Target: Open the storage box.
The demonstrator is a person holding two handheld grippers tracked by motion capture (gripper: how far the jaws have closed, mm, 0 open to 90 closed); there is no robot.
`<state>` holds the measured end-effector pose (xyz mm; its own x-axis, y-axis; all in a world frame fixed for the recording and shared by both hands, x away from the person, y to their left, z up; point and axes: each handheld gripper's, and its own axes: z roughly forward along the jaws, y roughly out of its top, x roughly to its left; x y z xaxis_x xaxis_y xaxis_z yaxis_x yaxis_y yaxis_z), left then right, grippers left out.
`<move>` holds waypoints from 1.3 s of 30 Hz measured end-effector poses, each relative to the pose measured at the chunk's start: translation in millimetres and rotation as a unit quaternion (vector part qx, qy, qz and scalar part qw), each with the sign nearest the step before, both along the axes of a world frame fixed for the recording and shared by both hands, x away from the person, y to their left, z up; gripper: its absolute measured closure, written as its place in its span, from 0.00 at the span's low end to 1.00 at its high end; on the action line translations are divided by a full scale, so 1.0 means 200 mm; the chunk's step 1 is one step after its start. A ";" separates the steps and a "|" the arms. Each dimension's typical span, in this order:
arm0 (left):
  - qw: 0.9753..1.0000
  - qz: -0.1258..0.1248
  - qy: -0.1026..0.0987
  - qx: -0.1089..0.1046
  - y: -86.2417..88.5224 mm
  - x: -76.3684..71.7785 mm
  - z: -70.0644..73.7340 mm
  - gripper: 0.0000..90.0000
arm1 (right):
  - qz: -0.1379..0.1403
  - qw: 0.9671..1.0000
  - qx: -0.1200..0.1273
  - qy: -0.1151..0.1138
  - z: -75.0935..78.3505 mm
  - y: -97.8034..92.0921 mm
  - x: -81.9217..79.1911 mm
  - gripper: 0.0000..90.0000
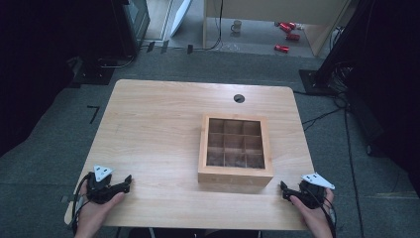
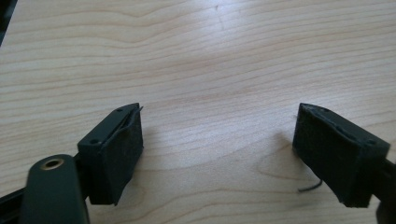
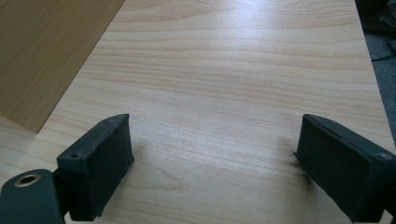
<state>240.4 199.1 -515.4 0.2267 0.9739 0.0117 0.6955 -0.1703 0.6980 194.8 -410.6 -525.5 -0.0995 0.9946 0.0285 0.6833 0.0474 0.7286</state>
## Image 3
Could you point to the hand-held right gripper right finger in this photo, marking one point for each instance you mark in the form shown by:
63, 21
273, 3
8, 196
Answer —
345, 174

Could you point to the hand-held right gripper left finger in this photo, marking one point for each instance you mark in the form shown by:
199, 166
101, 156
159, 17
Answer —
93, 174

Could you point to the brown wooden board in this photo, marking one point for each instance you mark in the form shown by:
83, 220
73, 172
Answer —
43, 53

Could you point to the dark equipment base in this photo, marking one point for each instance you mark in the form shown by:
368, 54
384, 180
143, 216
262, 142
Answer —
375, 15

